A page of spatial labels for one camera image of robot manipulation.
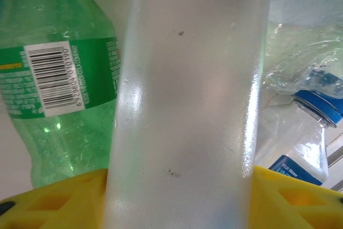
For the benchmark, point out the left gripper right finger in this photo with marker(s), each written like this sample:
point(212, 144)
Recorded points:
point(294, 207)

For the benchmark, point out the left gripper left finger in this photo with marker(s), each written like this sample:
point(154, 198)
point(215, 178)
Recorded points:
point(48, 207)

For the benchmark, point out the clear bottle with blue label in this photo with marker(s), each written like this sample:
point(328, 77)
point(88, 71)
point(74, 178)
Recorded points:
point(302, 137)

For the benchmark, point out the frosted white plastic bottle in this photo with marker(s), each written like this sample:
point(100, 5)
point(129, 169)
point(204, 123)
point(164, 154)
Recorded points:
point(187, 92)

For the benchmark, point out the clear Pepsi label bottle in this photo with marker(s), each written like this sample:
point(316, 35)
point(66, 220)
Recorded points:
point(300, 46)

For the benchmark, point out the green Sprite plastic bottle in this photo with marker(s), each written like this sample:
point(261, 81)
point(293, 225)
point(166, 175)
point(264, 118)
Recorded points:
point(67, 11)

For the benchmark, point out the long aluminium table rail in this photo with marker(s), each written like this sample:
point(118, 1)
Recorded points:
point(337, 156)

